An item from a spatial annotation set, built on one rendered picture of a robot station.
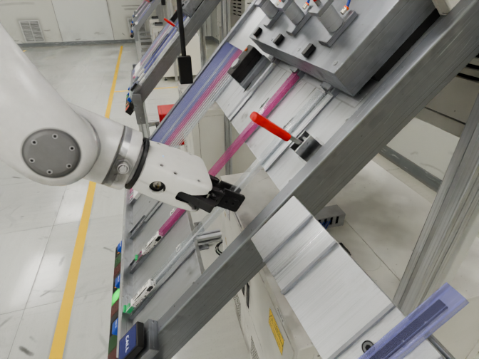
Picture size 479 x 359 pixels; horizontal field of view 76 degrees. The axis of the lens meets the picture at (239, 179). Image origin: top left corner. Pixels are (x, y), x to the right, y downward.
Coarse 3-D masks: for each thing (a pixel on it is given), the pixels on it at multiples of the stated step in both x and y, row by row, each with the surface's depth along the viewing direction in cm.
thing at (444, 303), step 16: (448, 288) 20; (432, 304) 20; (448, 304) 19; (464, 304) 19; (416, 320) 20; (432, 320) 20; (384, 336) 21; (400, 336) 20; (416, 336) 20; (368, 352) 21; (384, 352) 20; (400, 352) 20
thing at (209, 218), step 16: (320, 96) 44; (304, 112) 45; (288, 128) 46; (272, 144) 47; (256, 160) 48; (208, 224) 51; (192, 240) 51; (176, 256) 52; (160, 272) 53; (128, 304) 56
